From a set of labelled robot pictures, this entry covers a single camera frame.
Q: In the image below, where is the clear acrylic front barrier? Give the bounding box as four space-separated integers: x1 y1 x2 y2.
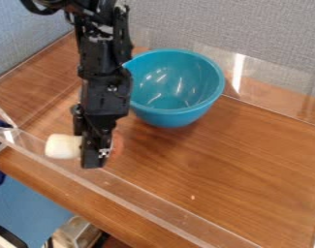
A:
0 129 261 248

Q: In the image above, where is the white brown toy mushroom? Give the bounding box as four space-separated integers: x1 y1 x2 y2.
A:
44 132 125 160

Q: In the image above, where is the clear acrylic back barrier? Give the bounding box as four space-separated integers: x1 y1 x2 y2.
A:
194 43 315 125

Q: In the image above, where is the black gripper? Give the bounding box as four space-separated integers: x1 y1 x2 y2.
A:
72 66 133 169

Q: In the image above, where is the grey metal object below table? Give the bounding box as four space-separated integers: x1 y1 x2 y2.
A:
52 216 101 248

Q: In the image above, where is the black object bottom left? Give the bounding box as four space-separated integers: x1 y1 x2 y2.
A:
0 226 29 248

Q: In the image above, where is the clear acrylic barrier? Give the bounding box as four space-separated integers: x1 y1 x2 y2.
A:
194 43 315 125
0 129 261 248

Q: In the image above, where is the clear acrylic left bracket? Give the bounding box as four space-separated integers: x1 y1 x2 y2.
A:
0 99 21 157

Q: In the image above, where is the blue bowl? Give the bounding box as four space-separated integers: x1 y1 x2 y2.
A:
124 48 226 128

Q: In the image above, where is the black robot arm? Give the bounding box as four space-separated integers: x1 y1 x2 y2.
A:
21 0 135 169

